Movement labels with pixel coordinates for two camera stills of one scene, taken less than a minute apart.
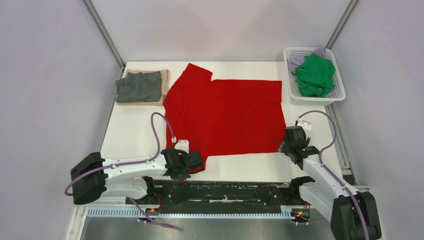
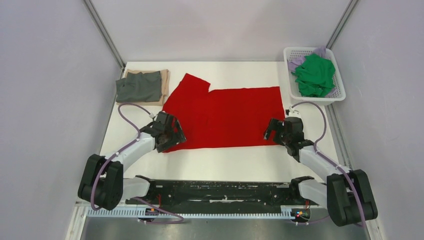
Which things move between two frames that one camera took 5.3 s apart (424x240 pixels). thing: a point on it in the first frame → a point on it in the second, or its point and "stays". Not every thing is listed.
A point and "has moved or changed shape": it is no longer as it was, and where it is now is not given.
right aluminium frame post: x=350 y=9 stays
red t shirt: x=221 y=118 has moved or changed shape
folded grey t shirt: x=138 y=87 stays
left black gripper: x=183 y=176 → x=179 y=138
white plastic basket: x=295 y=53 stays
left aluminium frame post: x=97 y=20 stays
